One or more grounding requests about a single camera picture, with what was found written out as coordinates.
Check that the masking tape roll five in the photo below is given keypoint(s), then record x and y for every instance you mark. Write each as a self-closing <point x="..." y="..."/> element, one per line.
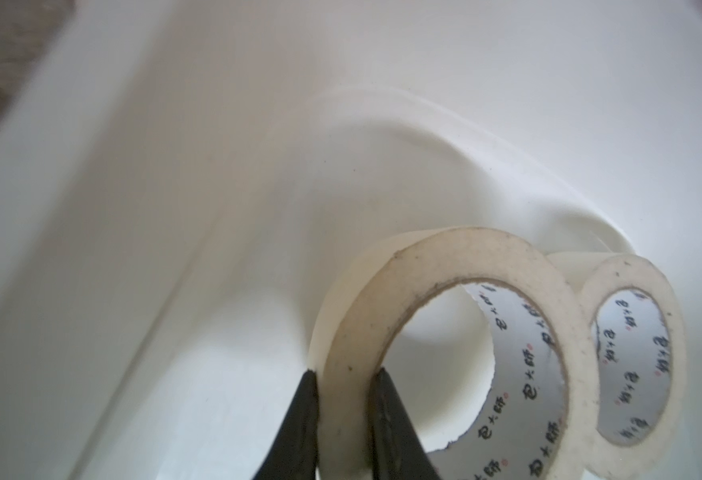
<point x="636" y="323"/>

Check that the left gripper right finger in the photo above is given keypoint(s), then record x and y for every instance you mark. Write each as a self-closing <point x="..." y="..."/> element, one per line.
<point x="397" y="453"/>

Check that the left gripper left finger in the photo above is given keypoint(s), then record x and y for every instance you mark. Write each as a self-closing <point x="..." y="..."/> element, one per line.
<point x="293" y="454"/>

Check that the masking tape roll four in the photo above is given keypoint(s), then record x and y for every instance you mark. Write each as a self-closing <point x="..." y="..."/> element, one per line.
<point x="539" y="418"/>

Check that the white plastic storage box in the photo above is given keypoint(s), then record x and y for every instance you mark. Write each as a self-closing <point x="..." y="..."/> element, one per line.
<point x="182" y="181"/>

